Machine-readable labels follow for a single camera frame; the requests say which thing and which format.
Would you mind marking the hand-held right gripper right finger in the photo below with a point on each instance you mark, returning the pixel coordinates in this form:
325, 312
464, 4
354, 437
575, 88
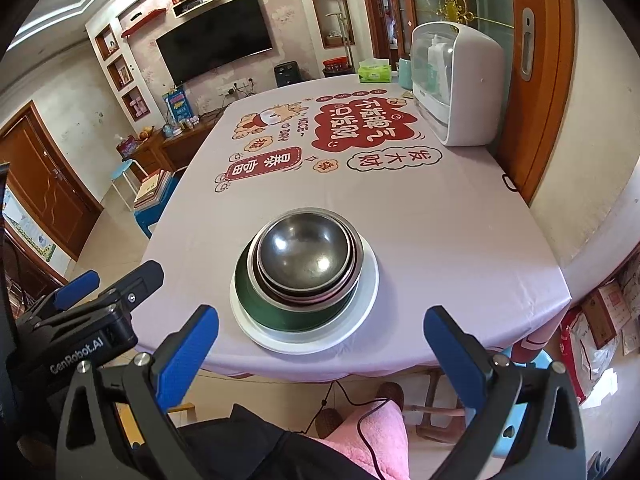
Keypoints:
452, 355

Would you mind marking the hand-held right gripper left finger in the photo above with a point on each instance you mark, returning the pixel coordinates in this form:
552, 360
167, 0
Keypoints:
187, 355

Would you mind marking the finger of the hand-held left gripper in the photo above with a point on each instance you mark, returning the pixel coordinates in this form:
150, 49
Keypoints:
145, 277
80, 285

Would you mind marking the green plate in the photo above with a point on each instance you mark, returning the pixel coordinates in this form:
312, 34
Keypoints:
280, 317

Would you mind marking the large plain white plate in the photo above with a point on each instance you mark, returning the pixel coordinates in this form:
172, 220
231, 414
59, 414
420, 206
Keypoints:
300, 342

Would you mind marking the large steel bowl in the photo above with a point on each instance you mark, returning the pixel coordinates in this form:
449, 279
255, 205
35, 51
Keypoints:
300, 304

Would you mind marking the pink steel bowl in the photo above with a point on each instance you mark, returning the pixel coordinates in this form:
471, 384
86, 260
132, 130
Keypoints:
300, 294

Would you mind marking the small steel bowl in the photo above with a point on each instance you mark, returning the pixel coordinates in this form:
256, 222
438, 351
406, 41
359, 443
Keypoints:
305, 250

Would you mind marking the dark blue stool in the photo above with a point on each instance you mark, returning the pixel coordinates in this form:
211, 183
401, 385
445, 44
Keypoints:
150, 220

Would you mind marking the brown slipper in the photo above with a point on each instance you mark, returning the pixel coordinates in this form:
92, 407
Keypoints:
390, 394
327, 422

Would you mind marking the light blue plastic stool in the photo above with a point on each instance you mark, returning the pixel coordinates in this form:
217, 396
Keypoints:
535, 357

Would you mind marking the stack of books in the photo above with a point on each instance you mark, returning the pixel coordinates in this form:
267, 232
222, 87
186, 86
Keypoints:
152, 187

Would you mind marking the black jacket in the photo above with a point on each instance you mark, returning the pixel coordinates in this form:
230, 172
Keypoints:
250, 445

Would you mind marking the brown wooden door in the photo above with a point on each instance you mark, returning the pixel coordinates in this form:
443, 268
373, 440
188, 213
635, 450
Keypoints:
45, 180

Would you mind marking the blue and white stool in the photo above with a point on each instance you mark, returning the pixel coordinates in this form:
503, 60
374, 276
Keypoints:
125, 166

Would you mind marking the pink fleece pants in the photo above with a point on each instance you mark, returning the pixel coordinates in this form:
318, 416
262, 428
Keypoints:
370, 445

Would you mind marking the white sack with red print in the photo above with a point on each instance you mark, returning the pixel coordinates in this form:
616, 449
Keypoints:
582, 355

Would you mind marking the wooden side cabinet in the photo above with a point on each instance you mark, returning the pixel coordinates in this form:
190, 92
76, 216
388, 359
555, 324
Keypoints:
165, 147

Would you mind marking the red printed box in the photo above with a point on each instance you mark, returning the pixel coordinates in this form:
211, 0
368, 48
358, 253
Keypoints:
129, 146

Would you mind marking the printed lilac tablecloth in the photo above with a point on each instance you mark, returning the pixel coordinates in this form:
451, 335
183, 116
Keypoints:
425, 220

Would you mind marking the cardboard box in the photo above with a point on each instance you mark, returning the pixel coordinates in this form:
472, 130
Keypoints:
605, 310

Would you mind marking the blue printed box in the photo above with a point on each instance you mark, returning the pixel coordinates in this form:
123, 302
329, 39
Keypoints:
176, 105

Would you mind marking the small black appliance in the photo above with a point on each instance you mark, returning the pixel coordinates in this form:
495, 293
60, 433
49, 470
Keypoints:
287, 75

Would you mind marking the orange wooden sliding door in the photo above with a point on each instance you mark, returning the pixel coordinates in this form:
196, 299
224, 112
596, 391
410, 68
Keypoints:
545, 110

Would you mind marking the white countertop dish cabinet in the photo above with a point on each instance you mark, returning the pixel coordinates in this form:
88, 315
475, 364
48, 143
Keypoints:
470, 90

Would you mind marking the teal cup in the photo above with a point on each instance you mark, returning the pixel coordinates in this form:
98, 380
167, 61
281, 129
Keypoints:
404, 75

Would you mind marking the red container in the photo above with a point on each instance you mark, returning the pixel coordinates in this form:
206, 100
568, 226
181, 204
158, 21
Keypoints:
339, 67

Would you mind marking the green tissue pack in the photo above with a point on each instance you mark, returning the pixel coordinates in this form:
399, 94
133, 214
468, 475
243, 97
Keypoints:
375, 72

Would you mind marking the colourful wall chart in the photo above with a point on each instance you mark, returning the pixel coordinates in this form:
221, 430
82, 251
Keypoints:
30, 230

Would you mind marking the white wall niche shelving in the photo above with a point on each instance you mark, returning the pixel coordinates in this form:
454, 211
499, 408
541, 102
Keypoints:
132, 102

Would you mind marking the black wall television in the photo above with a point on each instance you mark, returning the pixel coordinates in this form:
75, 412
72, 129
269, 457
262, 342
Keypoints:
215, 40

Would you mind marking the red wall shelf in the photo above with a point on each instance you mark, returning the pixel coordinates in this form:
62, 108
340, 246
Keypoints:
145, 21

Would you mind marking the white wall shelf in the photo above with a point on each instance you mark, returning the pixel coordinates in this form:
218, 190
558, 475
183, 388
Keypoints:
195, 5

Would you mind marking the wooden framed wall niche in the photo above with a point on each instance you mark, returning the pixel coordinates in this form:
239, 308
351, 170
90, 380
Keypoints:
332, 20

